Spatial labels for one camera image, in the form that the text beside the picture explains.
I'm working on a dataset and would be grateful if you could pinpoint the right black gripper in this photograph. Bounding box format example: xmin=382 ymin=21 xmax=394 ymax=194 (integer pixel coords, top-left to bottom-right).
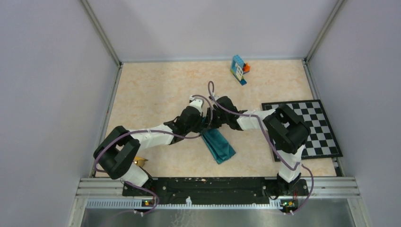
xmin=201 ymin=107 xmax=229 ymax=129

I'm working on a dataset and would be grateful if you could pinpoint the teal cloth napkin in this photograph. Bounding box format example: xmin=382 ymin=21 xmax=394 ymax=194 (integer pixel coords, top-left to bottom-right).
xmin=202 ymin=129 xmax=236 ymax=165

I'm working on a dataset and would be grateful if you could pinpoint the colourful toy block house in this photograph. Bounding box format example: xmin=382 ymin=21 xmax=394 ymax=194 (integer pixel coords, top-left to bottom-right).
xmin=230 ymin=55 xmax=251 ymax=86

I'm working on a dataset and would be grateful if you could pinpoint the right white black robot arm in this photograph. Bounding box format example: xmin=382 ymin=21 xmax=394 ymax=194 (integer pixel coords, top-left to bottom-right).
xmin=210 ymin=96 xmax=310 ymax=195

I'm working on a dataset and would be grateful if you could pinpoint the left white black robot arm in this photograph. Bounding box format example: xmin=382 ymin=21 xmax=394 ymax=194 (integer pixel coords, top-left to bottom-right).
xmin=93 ymin=105 xmax=203 ymax=195

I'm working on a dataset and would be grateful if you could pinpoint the gold spoon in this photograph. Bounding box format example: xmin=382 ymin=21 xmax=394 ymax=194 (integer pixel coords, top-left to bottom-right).
xmin=133 ymin=157 xmax=148 ymax=167

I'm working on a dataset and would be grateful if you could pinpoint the black white checkerboard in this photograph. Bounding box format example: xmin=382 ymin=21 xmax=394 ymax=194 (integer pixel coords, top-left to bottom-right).
xmin=261 ymin=99 xmax=343 ymax=160

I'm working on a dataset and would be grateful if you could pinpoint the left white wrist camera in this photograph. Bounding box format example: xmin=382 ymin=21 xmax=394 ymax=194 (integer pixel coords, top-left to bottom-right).
xmin=189 ymin=96 xmax=204 ymax=113

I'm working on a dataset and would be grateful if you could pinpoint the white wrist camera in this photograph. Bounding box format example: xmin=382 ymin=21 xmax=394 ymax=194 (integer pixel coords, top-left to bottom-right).
xmin=189 ymin=96 xmax=204 ymax=113
xmin=209 ymin=92 xmax=219 ymax=101

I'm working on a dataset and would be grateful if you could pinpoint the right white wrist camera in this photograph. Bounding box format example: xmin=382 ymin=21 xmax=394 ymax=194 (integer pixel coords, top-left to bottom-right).
xmin=209 ymin=92 xmax=219 ymax=101

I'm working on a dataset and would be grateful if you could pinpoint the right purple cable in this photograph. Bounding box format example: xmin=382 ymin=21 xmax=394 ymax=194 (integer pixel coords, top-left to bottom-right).
xmin=208 ymin=80 xmax=315 ymax=215

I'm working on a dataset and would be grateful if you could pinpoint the purple cable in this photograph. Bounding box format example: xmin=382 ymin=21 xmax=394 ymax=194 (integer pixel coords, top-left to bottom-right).
xmin=208 ymin=80 xmax=315 ymax=215
xmin=93 ymin=94 xmax=214 ymax=217

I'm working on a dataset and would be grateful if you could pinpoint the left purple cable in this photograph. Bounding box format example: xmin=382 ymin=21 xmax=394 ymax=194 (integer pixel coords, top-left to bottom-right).
xmin=93 ymin=94 xmax=214 ymax=217

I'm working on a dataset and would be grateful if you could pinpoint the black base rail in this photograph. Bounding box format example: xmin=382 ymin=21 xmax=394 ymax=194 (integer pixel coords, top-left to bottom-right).
xmin=122 ymin=177 xmax=309 ymax=212

